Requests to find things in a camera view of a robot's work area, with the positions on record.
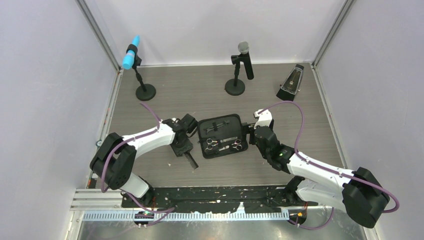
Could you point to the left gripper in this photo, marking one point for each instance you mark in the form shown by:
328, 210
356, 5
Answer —
187, 147

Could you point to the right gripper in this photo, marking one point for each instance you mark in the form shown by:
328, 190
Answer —
248, 129

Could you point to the black comb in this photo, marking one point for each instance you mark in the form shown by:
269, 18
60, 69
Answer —
191, 160

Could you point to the silver cutting scissors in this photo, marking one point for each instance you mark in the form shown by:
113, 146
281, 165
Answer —
237, 145

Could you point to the black zipper tool case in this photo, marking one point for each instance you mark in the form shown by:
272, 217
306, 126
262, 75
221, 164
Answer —
221, 136

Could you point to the silver thinning scissors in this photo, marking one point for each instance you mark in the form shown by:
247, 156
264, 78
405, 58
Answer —
212, 143

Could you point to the black hair clip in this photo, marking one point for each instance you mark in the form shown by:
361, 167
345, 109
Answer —
216, 126

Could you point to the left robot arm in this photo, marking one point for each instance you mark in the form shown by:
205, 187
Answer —
114, 160

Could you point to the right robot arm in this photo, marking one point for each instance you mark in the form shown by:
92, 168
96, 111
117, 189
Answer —
355, 192

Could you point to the right black microphone stand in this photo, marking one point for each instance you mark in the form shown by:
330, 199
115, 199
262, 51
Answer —
234, 86

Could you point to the black microphone stand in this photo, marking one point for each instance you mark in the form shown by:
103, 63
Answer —
234, 86
144, 92

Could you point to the black metronome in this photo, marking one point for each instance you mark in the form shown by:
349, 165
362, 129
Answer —
291, 86

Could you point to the left black microphone stand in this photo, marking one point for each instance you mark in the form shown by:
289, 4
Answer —
144, 92

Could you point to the black grey microphone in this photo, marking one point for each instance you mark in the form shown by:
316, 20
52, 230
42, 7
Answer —
243, 48

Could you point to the blue microphone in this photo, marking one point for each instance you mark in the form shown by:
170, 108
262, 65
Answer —
131, 53

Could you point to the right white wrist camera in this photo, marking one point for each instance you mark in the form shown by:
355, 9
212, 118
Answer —
263, 118

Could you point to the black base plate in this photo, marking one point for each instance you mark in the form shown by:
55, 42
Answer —
221, 199

